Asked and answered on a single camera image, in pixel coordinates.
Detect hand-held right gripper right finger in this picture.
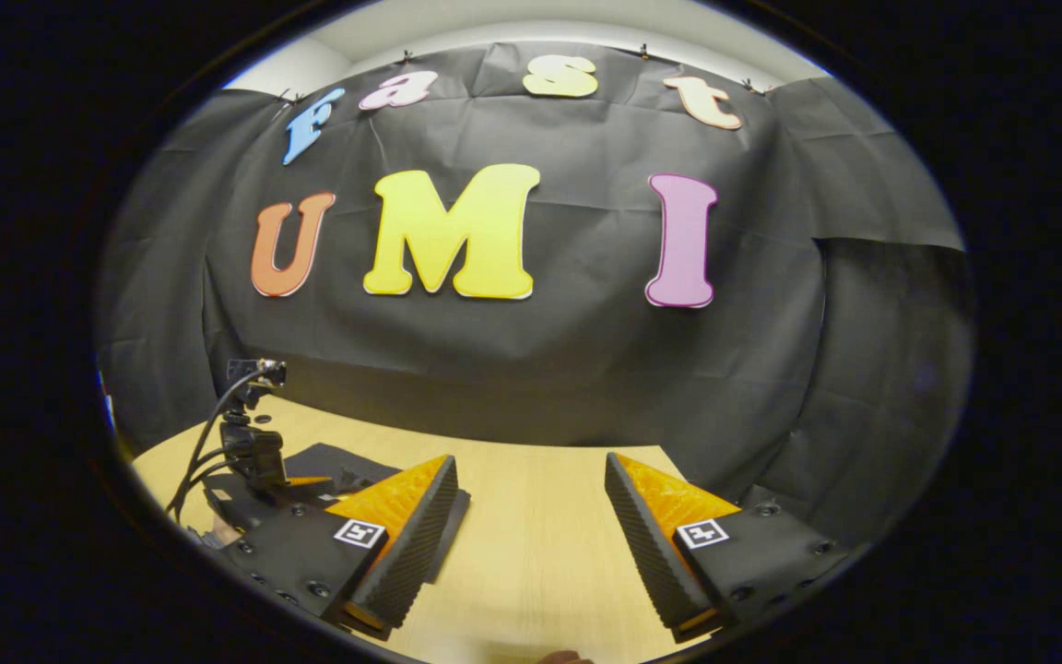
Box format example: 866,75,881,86
605,452,868,645

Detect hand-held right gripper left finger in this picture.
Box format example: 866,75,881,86
225,455,459,642

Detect dark blue jeans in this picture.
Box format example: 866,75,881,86
284,443,473,585

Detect black backdrop cloth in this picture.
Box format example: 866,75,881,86
96,41,976,547

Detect black cable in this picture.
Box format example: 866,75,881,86
165,369,260,523

